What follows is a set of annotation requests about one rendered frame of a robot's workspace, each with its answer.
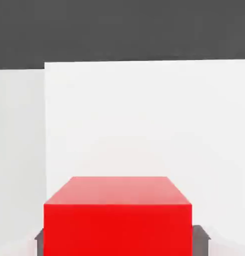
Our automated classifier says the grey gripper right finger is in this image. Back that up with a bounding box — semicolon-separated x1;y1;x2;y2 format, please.
191;224;223;256

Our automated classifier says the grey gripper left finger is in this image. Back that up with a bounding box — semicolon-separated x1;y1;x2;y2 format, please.
27;228;45;256

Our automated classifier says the small red cube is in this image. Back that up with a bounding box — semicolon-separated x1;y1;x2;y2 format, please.
43;176;193;256

